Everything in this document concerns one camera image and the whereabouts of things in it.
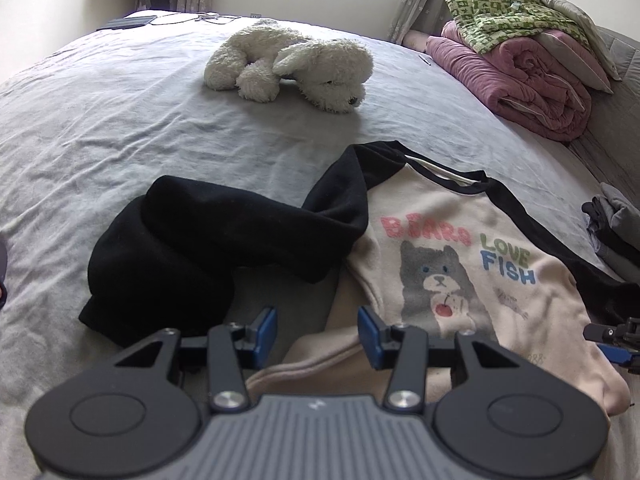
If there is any black and cream raglan sweatshirt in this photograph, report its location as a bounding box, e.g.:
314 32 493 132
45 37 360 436
79 141 639 415

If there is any top grey folded garment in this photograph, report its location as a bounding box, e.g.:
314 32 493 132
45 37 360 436
596 182 640 249

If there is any green patterned blanket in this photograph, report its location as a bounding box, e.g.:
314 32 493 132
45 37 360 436
447 0 577 54

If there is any grey padded headboard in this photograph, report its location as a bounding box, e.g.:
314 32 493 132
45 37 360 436
570 27 640 204

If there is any grey pink pillow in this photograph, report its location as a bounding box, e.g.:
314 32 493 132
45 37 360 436
534 0 620 94

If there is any white plush dog toy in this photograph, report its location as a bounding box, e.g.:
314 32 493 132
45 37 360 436
203 20 373 114

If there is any grey bed sheet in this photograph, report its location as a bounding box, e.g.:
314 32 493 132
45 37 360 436
1 16 599 479

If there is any pink folded quilt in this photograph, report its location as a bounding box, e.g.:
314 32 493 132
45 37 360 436
425 21 591 143

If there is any black folded garment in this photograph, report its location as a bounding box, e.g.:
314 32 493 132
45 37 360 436
582 196 639 283

